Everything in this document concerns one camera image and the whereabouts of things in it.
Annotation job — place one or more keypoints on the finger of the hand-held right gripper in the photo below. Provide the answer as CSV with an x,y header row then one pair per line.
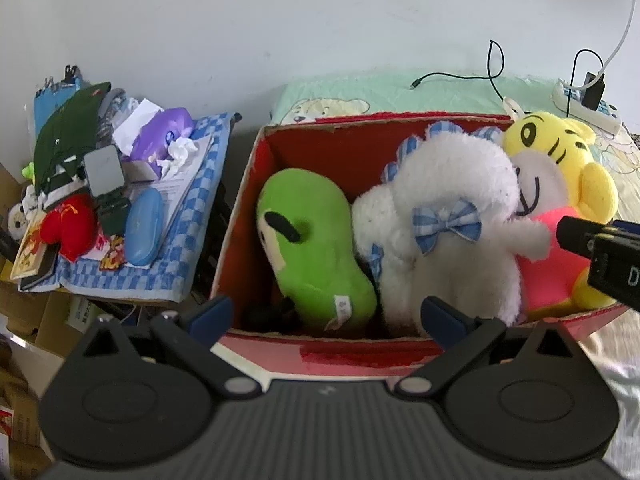
x,y
627,226
575,237

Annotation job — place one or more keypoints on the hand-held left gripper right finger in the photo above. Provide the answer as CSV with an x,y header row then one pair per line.
x,y
442,322

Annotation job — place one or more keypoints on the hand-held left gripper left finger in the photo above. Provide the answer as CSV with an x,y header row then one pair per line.
x,y
212,320

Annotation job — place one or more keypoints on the yellow tiger plush toy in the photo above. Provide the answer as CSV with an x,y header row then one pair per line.
x,y
595,185

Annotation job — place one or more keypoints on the white plush with blue bows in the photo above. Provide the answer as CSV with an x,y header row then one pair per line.
x,y
460,180

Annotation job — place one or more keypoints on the green plush toy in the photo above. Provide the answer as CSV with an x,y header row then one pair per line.
x,y
320,240

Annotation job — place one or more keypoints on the red cardboard box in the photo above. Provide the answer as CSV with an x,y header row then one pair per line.
x,y
310,160

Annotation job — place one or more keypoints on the blue glasses case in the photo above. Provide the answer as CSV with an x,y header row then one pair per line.
x,y
142,225

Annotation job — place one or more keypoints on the blue checkered cloth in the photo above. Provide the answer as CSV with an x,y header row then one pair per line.
x,y
200,200

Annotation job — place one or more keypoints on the white paper sheets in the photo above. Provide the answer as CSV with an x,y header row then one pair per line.
x,y
175,195

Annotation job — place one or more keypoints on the white power strip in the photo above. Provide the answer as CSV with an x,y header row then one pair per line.
x,y
575,102

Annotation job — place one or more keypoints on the black power adapter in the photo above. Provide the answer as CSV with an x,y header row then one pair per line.
x,y
595,91

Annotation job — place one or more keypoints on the crumpled white tissue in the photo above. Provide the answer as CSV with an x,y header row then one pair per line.
x,y
180,150

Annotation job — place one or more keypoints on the red plush ornament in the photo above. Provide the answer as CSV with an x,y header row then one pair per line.
x,y
67,225

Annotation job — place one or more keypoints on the black notebook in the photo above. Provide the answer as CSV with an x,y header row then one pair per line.
x,y
42,275

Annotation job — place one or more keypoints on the brown cardboard box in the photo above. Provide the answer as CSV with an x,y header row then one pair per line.
x,y
30,320
20,410

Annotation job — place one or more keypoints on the grey square device on stand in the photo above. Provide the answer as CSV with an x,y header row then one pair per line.
x,y
102,170

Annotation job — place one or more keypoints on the red and yellow booklet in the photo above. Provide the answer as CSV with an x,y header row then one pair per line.
x,y
30,255

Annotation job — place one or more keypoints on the purple tissue pack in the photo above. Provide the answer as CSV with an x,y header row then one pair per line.
x,y
160,132

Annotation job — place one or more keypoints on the small panda toy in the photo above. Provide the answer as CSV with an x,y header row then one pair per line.
x,y
17,220

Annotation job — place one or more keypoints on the dark green cloth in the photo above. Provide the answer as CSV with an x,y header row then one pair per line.
x,y
65,130

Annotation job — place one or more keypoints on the cartoon printed bedsheet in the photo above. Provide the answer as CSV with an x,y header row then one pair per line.
x,y
350,90

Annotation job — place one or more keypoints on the blue folder with black clips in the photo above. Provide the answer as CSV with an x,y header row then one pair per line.
x,y
45,105

